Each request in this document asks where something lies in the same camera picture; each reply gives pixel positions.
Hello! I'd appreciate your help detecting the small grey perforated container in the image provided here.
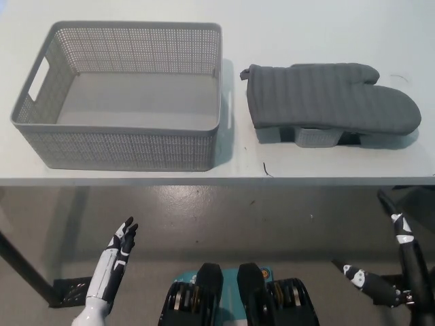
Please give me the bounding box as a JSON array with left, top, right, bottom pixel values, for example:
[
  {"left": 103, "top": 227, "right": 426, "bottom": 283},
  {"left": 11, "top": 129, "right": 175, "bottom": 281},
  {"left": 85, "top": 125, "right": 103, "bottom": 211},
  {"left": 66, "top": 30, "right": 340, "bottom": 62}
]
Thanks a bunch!
[{"left": 294, "top": 126, "right": 343, "bottom": 149}]

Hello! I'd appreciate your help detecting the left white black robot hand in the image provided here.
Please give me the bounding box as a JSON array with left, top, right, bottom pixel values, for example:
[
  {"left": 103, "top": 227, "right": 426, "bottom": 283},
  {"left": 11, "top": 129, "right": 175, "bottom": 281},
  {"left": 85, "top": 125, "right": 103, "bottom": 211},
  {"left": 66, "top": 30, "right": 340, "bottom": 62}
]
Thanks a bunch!
[{"left": 86, "top": 217, "right": 139, "bottom": 305}]

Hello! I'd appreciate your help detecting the grey quilted oven glove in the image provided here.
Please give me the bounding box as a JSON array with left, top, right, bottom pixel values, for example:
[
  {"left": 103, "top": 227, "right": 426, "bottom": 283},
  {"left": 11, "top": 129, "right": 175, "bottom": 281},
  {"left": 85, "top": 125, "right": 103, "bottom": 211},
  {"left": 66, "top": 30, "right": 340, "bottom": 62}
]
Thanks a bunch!
[{"left": 239, "top": 62, "right": 422, "bottom": 135}]

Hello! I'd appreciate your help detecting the black table foot plate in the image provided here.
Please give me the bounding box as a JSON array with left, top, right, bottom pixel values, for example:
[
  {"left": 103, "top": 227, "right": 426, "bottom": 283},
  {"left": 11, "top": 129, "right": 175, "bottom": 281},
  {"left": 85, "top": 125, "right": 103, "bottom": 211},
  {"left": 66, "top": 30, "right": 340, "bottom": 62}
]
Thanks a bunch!
[
  {"left": 368, "top": 271, "right": 408, "bottom": 308},
  {"left": 52, "top": 276, "right": 93, "bottom": 308}
]

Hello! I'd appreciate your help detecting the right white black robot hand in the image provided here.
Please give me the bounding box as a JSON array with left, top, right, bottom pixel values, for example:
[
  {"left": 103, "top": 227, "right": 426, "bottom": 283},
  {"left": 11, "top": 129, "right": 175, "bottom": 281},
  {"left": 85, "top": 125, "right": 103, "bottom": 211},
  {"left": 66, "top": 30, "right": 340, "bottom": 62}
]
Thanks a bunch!
[{"left": 341, "top": 189, "right": 433, "bottom": 309}]

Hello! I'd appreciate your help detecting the grey flat pad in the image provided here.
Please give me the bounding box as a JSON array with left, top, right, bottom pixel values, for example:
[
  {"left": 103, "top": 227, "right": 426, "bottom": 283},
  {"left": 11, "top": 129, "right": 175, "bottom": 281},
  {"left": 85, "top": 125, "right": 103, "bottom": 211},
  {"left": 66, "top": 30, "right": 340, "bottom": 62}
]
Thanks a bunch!
[{"left": 255, "top": 124, "right": 283, "bottom": 144}]

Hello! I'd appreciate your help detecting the black teal robot body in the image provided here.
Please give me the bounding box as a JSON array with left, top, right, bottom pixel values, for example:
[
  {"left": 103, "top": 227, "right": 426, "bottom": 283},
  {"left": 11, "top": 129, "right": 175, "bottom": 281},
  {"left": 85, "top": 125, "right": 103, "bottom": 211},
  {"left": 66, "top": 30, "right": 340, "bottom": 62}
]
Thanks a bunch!
[{"left": 158, "top": 263, "right": 322, "bottom": 326}]

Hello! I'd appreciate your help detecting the black table leg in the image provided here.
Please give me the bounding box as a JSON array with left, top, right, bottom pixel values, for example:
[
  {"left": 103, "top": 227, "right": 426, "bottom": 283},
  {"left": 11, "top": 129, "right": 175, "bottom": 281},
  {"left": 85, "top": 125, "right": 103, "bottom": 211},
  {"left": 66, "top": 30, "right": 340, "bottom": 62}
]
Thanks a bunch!
[{"left": 0, "top": 230, "right": 57, "bottom": 306}]

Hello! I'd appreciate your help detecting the large grey perforated basket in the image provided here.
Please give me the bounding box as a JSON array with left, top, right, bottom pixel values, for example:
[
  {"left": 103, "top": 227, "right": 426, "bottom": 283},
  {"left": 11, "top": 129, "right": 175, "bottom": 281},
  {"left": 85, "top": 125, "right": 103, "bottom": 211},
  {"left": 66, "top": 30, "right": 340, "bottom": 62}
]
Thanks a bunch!
[{"left": 10, "top": 22, "right": 234, "bottom": 171}]

